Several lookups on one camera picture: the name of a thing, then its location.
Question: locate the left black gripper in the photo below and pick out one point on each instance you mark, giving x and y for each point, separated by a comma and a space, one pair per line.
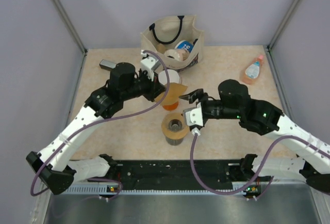
155, 88

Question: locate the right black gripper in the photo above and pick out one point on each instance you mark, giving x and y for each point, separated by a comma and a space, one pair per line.
193, 96

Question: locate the brown paper coffee filter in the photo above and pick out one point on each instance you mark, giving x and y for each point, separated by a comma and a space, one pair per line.
175, 91

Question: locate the white paper coffee filter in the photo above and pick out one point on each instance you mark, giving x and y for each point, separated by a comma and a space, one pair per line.
170, 77

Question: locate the pink glass dripper cone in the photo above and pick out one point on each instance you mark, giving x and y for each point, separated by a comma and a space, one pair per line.
180, 79

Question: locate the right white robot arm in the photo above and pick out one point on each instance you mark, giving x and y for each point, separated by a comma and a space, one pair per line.
295, 153

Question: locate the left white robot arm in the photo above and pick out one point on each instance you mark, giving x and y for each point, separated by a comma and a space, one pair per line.
53, 164

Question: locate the orange glass carafe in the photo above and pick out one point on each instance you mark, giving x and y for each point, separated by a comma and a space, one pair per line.
171, 107

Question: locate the black rectangular box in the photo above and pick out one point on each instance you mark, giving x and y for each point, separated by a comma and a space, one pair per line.
107, 65

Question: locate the white tape roll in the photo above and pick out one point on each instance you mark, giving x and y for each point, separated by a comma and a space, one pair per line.
177, 54

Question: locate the grey glass carafe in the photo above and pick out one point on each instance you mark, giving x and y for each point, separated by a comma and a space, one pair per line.
174, 140

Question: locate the blue white cup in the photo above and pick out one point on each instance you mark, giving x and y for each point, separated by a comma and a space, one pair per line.
185, 45

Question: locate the pink liquid bottle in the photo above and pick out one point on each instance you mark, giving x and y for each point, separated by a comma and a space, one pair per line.
251, 73

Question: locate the cream canvas tote bag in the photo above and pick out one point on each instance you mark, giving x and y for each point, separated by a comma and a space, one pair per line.
164, 34

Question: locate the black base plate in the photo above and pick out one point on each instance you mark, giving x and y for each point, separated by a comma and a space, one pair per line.
177, 174

